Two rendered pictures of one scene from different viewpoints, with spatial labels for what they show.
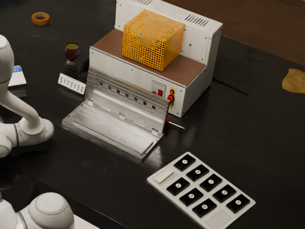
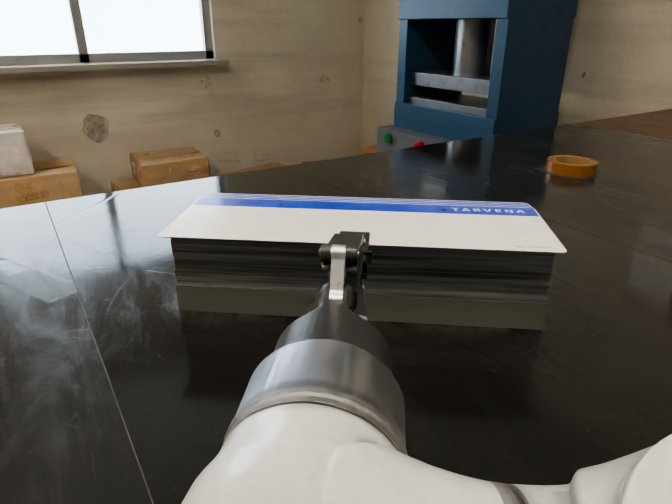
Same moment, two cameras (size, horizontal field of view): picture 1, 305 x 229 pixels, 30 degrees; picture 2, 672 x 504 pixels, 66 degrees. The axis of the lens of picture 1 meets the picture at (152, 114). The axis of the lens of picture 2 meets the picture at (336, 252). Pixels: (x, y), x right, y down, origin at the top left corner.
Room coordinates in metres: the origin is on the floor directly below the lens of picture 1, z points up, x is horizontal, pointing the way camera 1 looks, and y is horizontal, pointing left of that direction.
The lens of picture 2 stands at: (1.65, 0.57, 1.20)
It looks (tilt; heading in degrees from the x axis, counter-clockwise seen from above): 24 degrees down; 32
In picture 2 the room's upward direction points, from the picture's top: straight up
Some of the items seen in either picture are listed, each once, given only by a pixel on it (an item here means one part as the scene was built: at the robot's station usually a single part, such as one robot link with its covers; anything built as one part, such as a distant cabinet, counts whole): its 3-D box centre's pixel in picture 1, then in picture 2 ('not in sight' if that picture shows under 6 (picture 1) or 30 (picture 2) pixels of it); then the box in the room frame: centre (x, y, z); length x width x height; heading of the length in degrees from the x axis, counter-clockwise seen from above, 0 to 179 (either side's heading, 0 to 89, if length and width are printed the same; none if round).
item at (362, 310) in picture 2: not in sight; (344, 285); (1.95, 0.75, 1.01); 0.11 x 0.04 x 0.01; 26
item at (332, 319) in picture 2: not in sight; (334, 350); (1.89, 0.72, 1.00); 0.09 x 0.07 x 0.08; 26
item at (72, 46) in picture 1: (71, 54); not in sight; (2.49, 0.46, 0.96); 0.09 x 0.09 x 0.11
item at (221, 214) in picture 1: (200, 191); not in sight; (1.67, -0.24, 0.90); 0.40 x 0.27 x 0.01; 49
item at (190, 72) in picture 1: (173, 56); not in sight; (2.38, -0.07, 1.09); 0.75 x 0.40 x 0.38; 64
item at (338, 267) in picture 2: not in sight; (337, 289); (1.91, 0.73, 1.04); 0.05 x 0.02 x 0.05; 26
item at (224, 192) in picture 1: (224, 193); not in sight; (1.66, -0.35, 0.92); 0.10 x 0.05 x 0.01; 136
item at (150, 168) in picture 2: not in sight; (169, 166); (3.68, 3.01, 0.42); 0.41 x 0.36 x 0.15; 154
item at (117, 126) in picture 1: (113, 127); not in sight; (1.99, 0.18, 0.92); 0.44 x 0.21 x 0.04; 64
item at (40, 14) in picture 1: (40, 18); (571, 165); (2.87, 0.72, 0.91); 0.10 x 0.10 x 0.02
